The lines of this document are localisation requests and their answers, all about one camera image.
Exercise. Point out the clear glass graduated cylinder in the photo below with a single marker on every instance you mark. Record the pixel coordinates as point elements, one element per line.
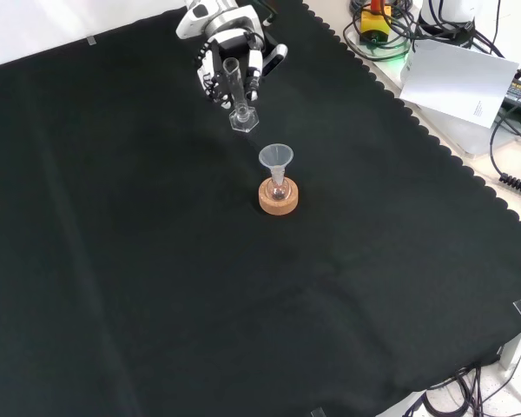
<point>239,110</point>

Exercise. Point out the pale board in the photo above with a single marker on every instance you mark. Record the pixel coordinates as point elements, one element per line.
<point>456,82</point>

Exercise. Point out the clear plastic funnel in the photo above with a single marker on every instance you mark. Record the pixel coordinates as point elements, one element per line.
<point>276,157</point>

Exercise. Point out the yellow stop button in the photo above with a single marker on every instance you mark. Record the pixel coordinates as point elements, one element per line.
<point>374,24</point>

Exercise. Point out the black bench cloth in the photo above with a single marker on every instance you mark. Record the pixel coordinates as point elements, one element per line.
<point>156,260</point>

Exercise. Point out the small clear tape piece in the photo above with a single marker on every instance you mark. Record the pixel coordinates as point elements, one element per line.
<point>92,41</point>

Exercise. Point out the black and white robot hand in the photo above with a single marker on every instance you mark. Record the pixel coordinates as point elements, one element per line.
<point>208,69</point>

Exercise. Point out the small glass round-bottom flask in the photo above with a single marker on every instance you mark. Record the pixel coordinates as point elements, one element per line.
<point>278,191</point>

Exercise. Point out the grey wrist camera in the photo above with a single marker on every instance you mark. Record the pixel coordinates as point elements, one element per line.
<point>275,56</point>

